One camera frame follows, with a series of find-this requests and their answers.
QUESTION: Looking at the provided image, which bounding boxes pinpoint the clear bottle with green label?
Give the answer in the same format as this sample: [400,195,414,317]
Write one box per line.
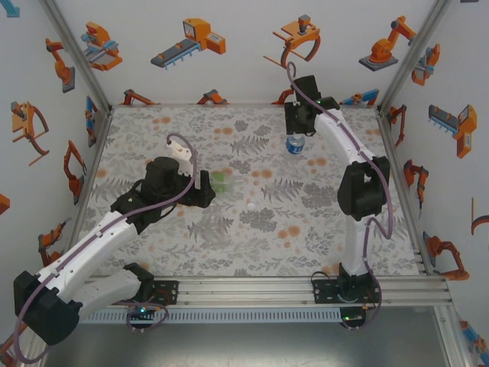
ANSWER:
[211,171,248,194]

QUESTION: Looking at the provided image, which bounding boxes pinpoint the clear bottle with blue label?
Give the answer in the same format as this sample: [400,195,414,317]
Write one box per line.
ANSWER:
[285,132,307,157]

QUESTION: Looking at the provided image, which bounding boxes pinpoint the clear bottle without label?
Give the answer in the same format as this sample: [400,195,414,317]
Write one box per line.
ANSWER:
[201,204,236,246]

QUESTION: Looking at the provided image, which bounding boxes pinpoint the floral patterned table mat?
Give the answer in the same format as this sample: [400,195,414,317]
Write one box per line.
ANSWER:
[76,106,421,278]

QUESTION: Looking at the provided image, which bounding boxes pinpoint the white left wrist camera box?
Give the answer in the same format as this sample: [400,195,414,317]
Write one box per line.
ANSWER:
[165,138,193,177]

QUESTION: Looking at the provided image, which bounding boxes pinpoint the thin aluminium table edge rail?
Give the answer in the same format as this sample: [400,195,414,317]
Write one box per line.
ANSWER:
[110,102,381,110]

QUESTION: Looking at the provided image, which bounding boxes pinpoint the aluminium table side rail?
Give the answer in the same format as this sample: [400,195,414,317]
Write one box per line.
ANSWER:
[64,106,115,245]
[376,106,436,276]

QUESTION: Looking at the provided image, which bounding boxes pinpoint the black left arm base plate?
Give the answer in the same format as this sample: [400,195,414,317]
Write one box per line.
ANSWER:
[109,281,180,306]

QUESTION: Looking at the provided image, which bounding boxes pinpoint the wide aluminium frame rail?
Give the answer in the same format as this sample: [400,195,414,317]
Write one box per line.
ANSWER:
[78,277,454,309]

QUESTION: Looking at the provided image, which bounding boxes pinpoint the slotted grey cable tray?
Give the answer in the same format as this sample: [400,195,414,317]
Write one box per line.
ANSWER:
[78,308,342,324]

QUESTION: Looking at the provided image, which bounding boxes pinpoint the slanted aluminium frame post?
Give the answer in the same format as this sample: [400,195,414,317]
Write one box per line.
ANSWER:
[37,0,114,115]
[377,0,454,114]

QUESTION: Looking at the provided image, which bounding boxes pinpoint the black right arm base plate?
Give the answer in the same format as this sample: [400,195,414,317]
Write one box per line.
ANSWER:
[312,280,385,305]

